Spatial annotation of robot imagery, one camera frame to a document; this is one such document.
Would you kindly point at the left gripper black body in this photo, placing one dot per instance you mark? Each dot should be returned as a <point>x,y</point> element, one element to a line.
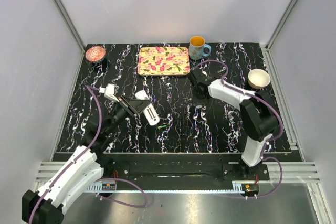
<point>124,109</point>

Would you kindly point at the red patterned bowl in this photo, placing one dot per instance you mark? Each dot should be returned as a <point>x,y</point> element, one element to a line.
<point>95,54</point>

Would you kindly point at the floral yellow tray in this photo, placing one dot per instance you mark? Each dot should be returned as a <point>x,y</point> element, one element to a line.
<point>163,61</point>

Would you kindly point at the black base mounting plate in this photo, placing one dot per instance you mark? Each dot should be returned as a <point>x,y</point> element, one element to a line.
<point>226,171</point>

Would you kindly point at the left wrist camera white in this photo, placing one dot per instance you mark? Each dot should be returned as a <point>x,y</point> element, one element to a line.
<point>109,92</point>

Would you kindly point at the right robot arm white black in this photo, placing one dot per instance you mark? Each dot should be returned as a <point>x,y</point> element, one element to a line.
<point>261,122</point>

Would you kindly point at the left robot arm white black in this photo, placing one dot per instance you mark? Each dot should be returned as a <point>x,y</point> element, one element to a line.
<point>88,164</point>

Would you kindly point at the cream white bowl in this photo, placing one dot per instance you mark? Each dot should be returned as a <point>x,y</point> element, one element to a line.
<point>258,78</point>

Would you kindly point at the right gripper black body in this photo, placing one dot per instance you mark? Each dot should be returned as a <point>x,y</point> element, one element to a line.
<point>198,98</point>

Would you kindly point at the blue mug yellow inside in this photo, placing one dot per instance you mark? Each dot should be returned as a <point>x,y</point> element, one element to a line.
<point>198,48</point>

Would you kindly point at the white remote control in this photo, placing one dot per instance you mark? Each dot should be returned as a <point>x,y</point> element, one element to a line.
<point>149,112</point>

